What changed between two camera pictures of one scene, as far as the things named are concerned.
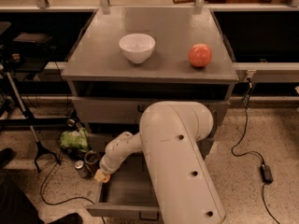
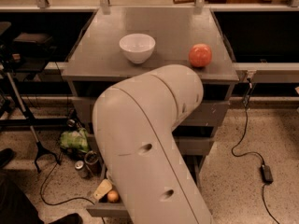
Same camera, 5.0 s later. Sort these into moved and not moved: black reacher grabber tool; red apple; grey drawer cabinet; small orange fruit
Moved: small orange fruit
Not moved: grey drawer cabinet; black reacher grabber tool; red apple
